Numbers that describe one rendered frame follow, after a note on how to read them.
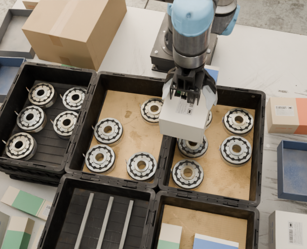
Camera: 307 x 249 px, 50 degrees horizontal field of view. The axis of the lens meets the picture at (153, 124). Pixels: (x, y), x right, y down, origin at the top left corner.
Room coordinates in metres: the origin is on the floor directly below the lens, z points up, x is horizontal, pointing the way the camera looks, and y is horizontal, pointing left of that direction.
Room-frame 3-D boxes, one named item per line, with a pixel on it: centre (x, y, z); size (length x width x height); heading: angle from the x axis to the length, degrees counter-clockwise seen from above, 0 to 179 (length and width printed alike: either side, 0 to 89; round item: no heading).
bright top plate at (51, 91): (0.75, 0.41, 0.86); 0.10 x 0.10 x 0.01
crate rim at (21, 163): (0.63, 0.38, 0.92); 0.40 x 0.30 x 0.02; 161
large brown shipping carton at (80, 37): (1.18, 0.27, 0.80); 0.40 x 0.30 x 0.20; 155
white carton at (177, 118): (0.48, -0.11, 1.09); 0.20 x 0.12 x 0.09; 156
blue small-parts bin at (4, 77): (0.95, 0.62, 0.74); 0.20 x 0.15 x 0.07; 166
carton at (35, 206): (0.35, 0.46, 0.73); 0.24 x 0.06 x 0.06; 62
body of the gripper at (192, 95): (0.45, -0.10, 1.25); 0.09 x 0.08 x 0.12; 156
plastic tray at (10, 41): (1.23, 0.58, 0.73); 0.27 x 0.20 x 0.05; 165
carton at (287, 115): (0.56, -0.53, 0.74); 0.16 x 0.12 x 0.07; 78
